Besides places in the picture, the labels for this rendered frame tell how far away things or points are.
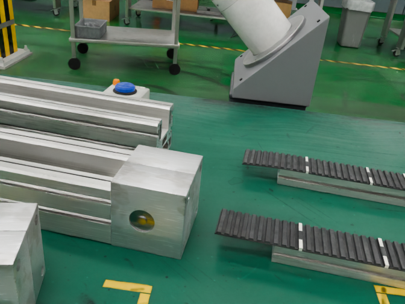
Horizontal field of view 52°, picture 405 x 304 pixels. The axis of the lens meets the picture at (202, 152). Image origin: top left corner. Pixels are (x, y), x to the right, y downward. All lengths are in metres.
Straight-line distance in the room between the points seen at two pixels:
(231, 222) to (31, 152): 0.29
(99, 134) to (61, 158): 0.12
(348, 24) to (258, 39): 4.56
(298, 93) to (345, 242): 0.55
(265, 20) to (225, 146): 0.39
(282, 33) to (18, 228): 0.81
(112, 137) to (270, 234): 0.31
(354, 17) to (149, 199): 5.21
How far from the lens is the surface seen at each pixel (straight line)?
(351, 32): 5.64
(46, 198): 0.55
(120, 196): 0.50
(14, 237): 0.43
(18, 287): 0.42
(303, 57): 1.02
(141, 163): 0.53
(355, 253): 0.55
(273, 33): 1.07
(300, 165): 0.70
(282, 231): 0.54
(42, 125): 0.74
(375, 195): 0.72
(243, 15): 1.06
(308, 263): 0.55
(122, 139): 0.69
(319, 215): 0.65
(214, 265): 0.53
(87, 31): 3.64
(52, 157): 0.61
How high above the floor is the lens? 1.14
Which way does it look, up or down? 28 degrees down
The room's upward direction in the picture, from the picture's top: 6 degrees clockwise
